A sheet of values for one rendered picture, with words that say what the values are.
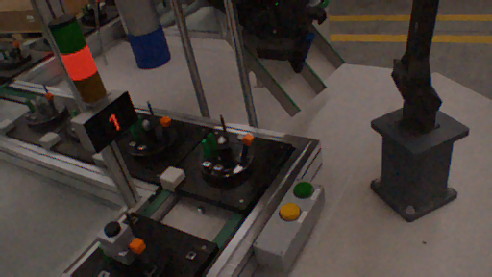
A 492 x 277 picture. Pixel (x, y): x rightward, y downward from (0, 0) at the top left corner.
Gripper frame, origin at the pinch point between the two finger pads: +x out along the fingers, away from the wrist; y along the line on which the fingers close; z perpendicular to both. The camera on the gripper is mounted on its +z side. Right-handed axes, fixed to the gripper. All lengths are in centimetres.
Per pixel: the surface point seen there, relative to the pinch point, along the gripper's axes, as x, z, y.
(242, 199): 28.4, 9.5, 14.4
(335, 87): 39, 14, -53
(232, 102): 39, 45, -34
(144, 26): 20, 95, -51
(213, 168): 25.3, 19.0, 10.7
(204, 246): 28.2, 9.9, 28.8
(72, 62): -9.1, 30.3, 26.2
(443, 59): 125, 5, -248
